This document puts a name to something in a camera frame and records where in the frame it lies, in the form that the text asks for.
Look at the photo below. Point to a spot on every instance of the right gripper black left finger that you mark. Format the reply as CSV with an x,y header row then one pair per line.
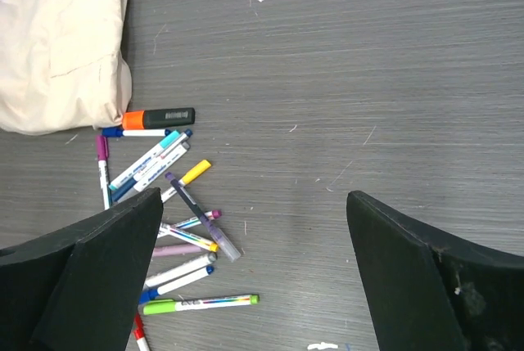
x,y
77,288

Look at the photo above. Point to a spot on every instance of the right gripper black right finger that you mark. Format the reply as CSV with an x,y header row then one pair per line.
x,y
430,290

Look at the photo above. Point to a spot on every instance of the red cap white pen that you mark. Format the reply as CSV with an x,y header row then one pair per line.
x,y
139,334

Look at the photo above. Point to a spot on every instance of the green cap rainbow pen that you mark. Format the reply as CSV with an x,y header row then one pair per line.
x,y
171,306

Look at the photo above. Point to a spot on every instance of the lilac pen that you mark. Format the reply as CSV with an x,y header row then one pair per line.
x,y
171,250

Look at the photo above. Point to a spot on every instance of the yellow end rainbow pen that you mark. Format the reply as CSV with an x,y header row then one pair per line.
x,y
188,237

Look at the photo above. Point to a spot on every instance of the dark purple clear pen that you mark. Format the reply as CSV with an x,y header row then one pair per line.
x,y
225,245

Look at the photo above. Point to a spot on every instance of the blue end white marker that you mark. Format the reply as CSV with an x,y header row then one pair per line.
x,y
150,294

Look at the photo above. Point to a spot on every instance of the grey end white marker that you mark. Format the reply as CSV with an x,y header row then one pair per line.
x,y
181,270

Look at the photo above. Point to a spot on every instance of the teal cap white marker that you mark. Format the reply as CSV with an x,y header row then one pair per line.
x,y
140,164

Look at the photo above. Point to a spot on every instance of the blue cap white marker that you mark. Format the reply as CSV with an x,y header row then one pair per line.
x,y
120,132

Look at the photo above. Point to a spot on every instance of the orange black highlighter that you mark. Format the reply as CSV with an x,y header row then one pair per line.
x,y
159,118

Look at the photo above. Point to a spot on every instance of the beige folded cloth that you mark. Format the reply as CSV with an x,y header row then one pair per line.
x,y
62,66

